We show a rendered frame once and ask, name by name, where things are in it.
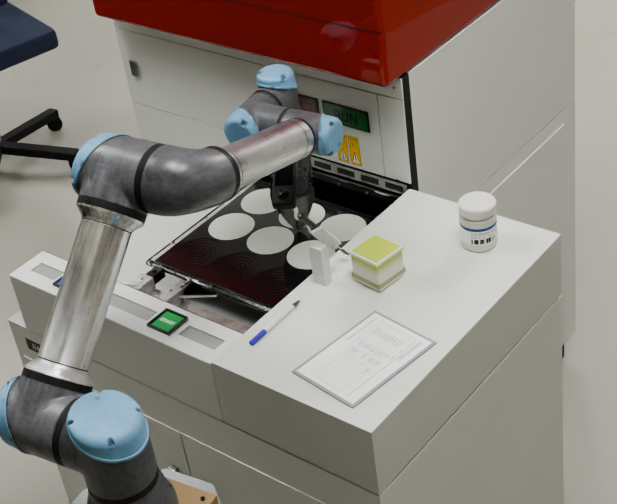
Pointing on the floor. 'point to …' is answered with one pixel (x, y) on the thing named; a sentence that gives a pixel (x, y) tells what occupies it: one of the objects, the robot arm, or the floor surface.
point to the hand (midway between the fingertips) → (297, 226)
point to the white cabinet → (551, 489)
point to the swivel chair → (25, 45)
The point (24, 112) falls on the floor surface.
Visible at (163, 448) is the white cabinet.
